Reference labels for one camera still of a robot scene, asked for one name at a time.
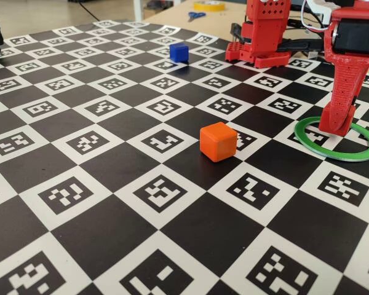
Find white table leg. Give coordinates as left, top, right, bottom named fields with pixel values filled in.
left=134, top=0, right=145, bottom=21

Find green flat ring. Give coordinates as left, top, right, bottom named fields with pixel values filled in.
left=294, top=116, right=369, bottom=162

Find black cable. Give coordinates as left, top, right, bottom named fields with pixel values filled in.
left=290, top=4, right=325, bottom=28
left=287, top=18, right=323, bottom=31

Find black white marker board mat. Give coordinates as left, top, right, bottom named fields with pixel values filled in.
left=0, top=20, right=369, bottom=295

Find yellow tape roll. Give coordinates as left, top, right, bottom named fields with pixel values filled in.
left=193, top=1, right=225, bottom=12

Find orange cube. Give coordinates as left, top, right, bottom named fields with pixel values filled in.
left=199, top=122, right=237, bottom=163

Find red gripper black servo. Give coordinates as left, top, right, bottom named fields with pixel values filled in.
left=323, top=0, right=369, bottom=136

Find blue cube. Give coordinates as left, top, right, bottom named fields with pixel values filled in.
left=169, top=43, right=189, bottom=63

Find black power plug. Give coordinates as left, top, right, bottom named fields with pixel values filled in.
left=276, top=39, right=323, bottom=53

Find black table clamp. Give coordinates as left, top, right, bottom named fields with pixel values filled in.
left=230, top=23, right=244, bottom=44

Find blue handled scissors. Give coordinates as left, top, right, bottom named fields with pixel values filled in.
left=187, top=11, right=206, bottom=23

